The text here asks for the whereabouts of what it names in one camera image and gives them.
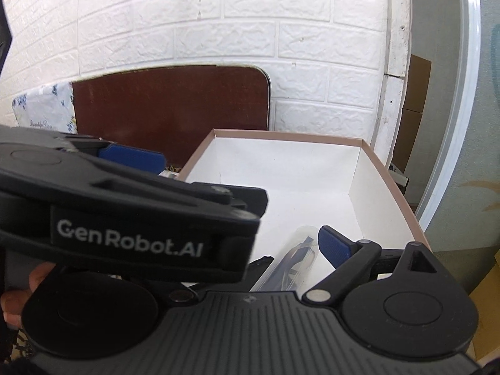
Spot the white cardboard box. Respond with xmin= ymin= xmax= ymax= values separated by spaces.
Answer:
xmin=177 ymin=127 xmax=434 ymax=294

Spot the small patterned object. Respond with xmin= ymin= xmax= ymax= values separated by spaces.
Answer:
xmin=158 ymin=166 xmax=183 ymax=181

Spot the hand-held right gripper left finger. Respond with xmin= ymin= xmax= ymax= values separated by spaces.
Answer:
xmin=168 ymin=256 xmax=274 ymax=305

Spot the small grey object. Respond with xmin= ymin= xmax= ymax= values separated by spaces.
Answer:
xmin=389 ymin=163 xmax=412 ymax=193

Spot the person's left hand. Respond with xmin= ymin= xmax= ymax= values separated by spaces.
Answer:
xmin=0 ymin=262 xmax=56 ymax=328

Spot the floral printed cloth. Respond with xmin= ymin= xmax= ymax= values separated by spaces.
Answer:
xmin=12 ymin=81 xmax=79 ymax=134

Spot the brown cardboard box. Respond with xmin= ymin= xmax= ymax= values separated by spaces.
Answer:
xmin=394 ymin=107 xmax=425 ymax=169
xmin=402 ymin=55 xmax=433 ymax=112

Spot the clear plastic packet with glasses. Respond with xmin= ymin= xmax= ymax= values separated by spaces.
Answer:
xmin=249 ymin=224 xmax=328 ymax=293

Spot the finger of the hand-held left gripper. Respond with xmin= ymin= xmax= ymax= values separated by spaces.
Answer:
xmin=185 ymin=182 xmax=269 ymax=221
xmin=58 ymin=134 xmax=167 ymax=177

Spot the brown wooden board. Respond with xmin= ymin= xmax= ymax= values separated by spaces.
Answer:
xmin=70 ymin=64 xmax=273 ymax=165

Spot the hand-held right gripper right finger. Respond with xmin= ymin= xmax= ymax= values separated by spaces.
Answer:
xmin=302 ymin=224 xmax=438 ymax=304

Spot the white door frame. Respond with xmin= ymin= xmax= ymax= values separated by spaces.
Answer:
xmin=413 ymin=0 xmax=482 ymax=240

